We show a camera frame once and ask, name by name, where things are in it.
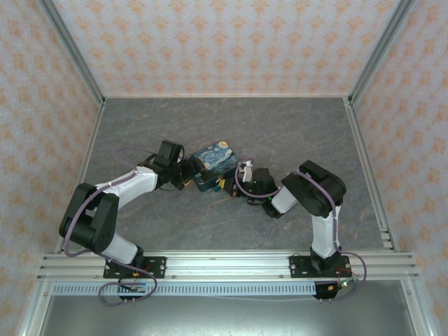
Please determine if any starry night tin box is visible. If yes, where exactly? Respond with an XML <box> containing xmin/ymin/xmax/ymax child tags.
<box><xmin>190</xmin><ymin>140</ymin><xmax>241</xmax><ymax>193</ymax></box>

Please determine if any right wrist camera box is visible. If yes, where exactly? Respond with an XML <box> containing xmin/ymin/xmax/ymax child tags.
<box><xmin>239</xmin><ymin>160</ymin><xmax>254</xmax><ymax>183</ymax></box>

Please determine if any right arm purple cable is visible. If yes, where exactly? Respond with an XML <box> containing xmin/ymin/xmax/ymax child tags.
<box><xmin>234</xmin><ymin>161</ymin><xmax>368</xmax><ymax>302</ymax></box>

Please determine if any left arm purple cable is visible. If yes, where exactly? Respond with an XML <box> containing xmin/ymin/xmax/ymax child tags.
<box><xmin>62</xmin><ymin>147</ymin><xmax>158</xmax><ymax>307</ymax></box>

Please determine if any grey metal shelf panel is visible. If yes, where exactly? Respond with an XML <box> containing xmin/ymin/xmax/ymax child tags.
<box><xmin>38</xmin><ymin>295</ymin><xmax>417</xmax><ymax>336</ymax></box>

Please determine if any aluminium corner post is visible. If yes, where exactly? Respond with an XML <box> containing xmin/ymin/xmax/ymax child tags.
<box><xmin>36</xmin><ymin>0</ymin><xmax>106</xmax><ymax>106</ymax></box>
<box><xmin>349</xmin><ymin>0</ymin><xmax>418</xmax><ymax>106</ymax></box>

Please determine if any aluminium table side rail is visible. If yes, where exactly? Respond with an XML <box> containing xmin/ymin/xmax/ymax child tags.
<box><xmin>344</xmin><ymin>97</ymin><xmax>400</xmax><ymax>253</ymax></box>
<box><xmin>52</xmin><ymin>99</ymin><xmax>106</xmax><ymax>253</ymax></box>

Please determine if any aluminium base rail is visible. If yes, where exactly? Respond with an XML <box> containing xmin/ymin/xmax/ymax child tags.
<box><xmin>36</xmin><ymin>249</ymin><xmax>421</xmax><ymax>281</ymax></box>

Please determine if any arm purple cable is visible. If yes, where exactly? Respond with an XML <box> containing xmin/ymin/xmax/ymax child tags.
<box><xmin>234</xmin><ymin>161</ymin><xmax>368</xmax><ymax>302</ymax></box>
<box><xmin>62</xmin><ymin>147</ymin><xmax>158</xmax><ymax>307</ymax></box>

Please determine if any white slotted cable duct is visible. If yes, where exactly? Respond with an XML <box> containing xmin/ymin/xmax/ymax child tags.
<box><xmin>50</xmin><ymin>283</ymin><xmax>318</xmax><ymax>297</ymax></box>

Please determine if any aluminium lower frame bar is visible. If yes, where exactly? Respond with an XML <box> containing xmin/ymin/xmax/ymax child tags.
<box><xmin>398</xmin><ymin>279</ymin><xmax>437</xmax><ymax>336</ymax></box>
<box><xmin>17</xmin><ymin>279</ymin><xmax>54</xmax><ymax>336</ymax></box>

